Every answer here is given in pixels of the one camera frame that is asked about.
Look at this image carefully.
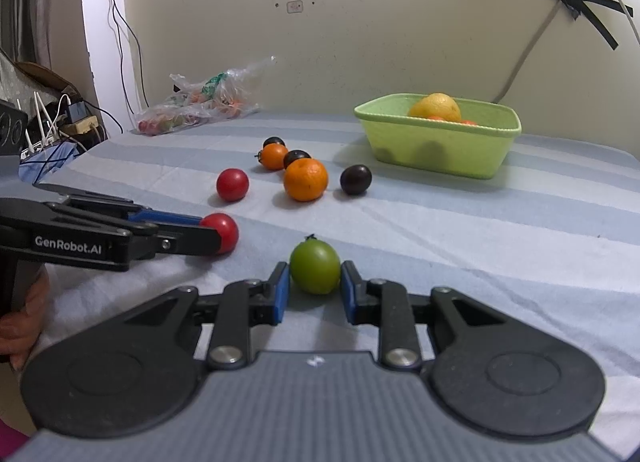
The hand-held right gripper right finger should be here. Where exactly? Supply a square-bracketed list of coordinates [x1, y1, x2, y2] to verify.
[340, 262, 506, 372]

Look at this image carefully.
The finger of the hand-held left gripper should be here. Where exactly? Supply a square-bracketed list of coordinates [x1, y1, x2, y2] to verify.
[107, 221, 222, 264]
[39, 183, 204, 229]

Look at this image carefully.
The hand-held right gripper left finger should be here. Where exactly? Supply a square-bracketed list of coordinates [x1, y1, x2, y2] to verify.
[125, 262, 291, 372]

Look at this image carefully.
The red cherry tomato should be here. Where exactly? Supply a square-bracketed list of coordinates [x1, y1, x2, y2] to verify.
[216, 168, 250, 202]
[200, 213, 240, 254]

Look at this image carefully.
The green cherry tomato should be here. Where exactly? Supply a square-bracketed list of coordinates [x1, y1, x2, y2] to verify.
[289, 237, 342, 295]

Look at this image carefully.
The orange cherry tomato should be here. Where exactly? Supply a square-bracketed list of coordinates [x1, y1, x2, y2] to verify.
[257, 143, 290, 171]

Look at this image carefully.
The light green plastic basin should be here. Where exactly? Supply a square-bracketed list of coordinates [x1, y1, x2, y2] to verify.
[354, 93, 522, 180]

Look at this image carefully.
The large yellow grapefruit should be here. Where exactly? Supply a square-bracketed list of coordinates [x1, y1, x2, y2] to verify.
[407, 93, 462, 122]

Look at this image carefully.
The person's left hand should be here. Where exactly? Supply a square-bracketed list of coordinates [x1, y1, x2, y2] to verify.
[0, 267, 51, 369]

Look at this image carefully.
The blue cloth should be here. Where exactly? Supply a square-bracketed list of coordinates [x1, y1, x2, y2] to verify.
[19, 139, 83, 184]

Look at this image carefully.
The blue striped bed sheet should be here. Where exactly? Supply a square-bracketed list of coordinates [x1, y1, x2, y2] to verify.
[0, 110, 640, 462]

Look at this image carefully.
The beige power strip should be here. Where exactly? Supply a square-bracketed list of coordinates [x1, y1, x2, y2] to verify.
[60, 117, 101, 136]

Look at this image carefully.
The clear plastic bag of tomatoes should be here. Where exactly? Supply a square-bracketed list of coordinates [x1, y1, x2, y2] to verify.
[134, 56, 277, 135]

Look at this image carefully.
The black device with round dials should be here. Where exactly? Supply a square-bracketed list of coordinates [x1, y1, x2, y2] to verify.
[0, 100, 29, 159]

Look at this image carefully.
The pink garment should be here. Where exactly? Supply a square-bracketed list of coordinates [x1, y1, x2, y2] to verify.
[0, 421, 32, 462]

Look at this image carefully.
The black cable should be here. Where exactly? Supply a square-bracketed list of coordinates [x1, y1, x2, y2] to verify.
[100, 0, 151, 110]
[92, 0, 138, 116]

